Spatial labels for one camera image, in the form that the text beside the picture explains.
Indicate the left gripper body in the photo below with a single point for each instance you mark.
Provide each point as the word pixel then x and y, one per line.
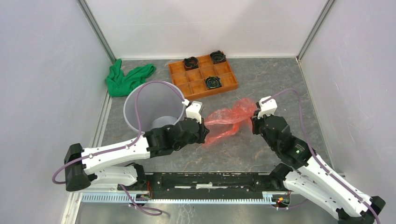
pixel 200 134

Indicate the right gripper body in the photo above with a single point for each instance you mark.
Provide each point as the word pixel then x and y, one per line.
pixel 258 124

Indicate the red plastic trash bag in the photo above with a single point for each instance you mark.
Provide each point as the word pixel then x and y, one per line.
pixel 227 122

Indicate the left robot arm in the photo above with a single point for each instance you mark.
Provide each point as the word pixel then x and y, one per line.
pixel 87 166

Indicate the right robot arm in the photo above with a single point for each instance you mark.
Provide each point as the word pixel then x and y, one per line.
pixel 304 172

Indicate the grey trash bin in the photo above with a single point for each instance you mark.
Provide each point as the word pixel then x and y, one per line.
pixel 153 105

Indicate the orange compartment tray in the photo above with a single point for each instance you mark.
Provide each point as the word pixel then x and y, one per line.
pixel 192 82

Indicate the rolled black belt left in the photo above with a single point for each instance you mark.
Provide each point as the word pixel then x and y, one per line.
pixel 190 63

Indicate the rolled black belt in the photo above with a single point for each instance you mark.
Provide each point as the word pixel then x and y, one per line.
pixel 217 57
pixel 190 63

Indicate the rolled black belt right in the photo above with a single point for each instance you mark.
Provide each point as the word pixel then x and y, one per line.
pixel 217 57

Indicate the green cloth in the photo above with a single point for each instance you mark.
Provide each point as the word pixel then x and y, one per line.
pixel 120 84

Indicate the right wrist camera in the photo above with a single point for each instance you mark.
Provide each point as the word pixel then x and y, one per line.
pixel 267 106

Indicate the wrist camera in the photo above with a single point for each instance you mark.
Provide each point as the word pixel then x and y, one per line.
pixel 193 109
pixel 267 106

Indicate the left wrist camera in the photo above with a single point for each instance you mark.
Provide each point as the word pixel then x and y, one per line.
pixel 193 109

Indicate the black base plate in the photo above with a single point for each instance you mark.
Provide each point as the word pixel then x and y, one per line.
pixel 217 185

